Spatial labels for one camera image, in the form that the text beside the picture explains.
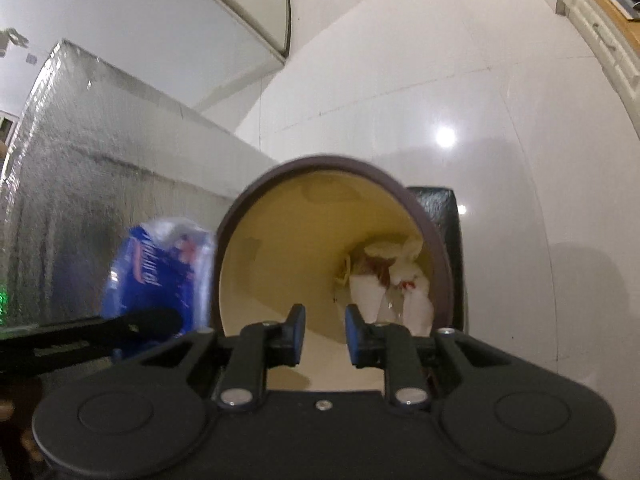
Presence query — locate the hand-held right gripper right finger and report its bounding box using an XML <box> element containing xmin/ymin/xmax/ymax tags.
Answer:
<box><xmin>345</xmin><ymin>304</ymin><xmax>517</xmax><ymax>408</ymax></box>

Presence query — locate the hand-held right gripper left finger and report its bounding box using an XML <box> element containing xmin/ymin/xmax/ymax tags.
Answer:
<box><xmin>135</xmin><ymin>304</ymin><xmax>307</xmax><ymax>408</ymax></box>

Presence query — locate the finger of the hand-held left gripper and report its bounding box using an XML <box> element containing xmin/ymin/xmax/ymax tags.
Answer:
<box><xmin>0</xmin><ymin>308</ymin><xmax>182</xmax><ymax>378</ymax></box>

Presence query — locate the pink and white wrapper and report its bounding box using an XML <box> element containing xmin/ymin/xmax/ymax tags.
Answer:
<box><xmin>347</xmin><ymin>255</ymin><xmax>396</xmax><ymax>322</ymax></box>

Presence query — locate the white knotted plastic bag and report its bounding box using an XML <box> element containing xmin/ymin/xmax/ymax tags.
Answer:
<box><xmin>362</xmin><ymin>237</ymin><xmax>435</xmax><ymax>336</ymax></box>

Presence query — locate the yellow round trash bin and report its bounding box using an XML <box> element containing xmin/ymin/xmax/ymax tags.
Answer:
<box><xmin>210</xmin><ymin>155</ymin><xmax>455</xmax><ymax>391</ymax></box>

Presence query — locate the blue plastic package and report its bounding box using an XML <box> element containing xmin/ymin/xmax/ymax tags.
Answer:
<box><xmin>102</xmin><ymin>216</ymin><xmax>218</xmax><ymax>356</ymax></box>

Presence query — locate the silver insulated box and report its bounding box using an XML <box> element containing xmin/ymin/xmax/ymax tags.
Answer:
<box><xmin>0</xmin><ymin>38</ymin><xmax>281</xmax><ymax>341</ymax></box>

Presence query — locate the white refrigerator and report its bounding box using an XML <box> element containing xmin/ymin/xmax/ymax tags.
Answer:
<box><xmin>167</xmin><ymin>0</ymin><xmax>292</xmax><ymax>66</ymax></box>

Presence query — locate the low white cabinet wooden top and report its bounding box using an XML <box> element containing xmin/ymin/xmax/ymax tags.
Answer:
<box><xmin>555</xmin><ymin>0</ymin><xmax>640</xmax><ymax>141</ymax></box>

